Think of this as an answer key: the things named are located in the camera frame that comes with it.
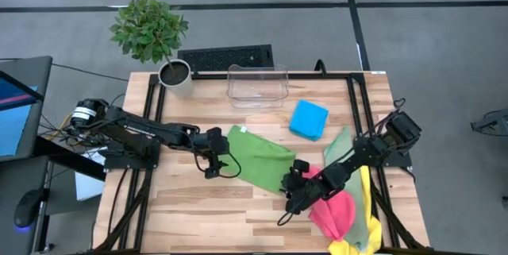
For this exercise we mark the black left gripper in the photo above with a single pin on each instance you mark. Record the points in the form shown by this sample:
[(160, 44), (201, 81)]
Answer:
[(216, 144)]

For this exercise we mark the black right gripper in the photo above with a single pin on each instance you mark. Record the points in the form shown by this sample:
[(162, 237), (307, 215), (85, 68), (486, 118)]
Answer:
[(302, 183)]

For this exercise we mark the green microfiber towel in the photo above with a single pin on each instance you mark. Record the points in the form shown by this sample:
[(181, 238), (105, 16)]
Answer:
[(258, 159)]

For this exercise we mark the pink microfiber towel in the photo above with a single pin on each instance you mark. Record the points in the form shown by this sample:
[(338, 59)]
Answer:
[(333, 215)]

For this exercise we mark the blue microfiber towel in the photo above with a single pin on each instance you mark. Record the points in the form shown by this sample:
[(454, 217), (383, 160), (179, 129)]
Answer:
[(309, 120)]

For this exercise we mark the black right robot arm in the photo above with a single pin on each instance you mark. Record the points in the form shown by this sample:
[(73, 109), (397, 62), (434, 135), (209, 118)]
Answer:
[(369, 151)]

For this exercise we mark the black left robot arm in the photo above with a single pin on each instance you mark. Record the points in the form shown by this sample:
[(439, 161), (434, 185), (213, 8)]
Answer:
[(151, 130)]

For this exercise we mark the mint microfiber towel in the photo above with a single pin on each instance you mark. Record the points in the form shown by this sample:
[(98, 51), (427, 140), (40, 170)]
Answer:
[(341, 144)]

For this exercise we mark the yellow microfiber towel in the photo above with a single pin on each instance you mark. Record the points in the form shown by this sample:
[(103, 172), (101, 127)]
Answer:
[(375, 231)]

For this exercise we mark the clear plastic bin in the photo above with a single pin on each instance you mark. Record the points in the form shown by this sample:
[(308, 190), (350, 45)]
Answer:
[(258, 88)]

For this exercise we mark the white plant pot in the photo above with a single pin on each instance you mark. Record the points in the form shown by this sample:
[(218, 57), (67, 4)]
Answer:
[(180, 86)]

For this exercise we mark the black keyboard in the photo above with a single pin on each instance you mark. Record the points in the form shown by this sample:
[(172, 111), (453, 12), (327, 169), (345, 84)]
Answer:
[(222, 58)]

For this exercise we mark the white paper sheet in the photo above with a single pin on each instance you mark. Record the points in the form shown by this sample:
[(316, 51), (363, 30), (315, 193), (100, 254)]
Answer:
[(89, 185)]

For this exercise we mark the green leafy plant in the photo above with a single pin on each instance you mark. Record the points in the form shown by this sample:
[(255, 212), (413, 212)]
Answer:
[(147, 28)]

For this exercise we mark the black computer mouse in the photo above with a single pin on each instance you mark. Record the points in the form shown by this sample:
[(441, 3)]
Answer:
[(28, 207)]

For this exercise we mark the dark grey side desk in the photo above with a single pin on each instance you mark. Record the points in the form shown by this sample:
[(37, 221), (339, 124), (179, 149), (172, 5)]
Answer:
[(12, 183)]

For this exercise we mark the black floor stand base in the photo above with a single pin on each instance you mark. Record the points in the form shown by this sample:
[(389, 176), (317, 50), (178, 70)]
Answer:
[(496, 122)]

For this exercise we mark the laptop with blue screen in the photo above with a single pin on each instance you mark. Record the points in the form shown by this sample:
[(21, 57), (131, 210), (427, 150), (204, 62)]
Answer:
[(24, 72)]

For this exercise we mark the black aluminium table frame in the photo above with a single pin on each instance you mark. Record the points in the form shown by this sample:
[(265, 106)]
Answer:
[(337, 76)]

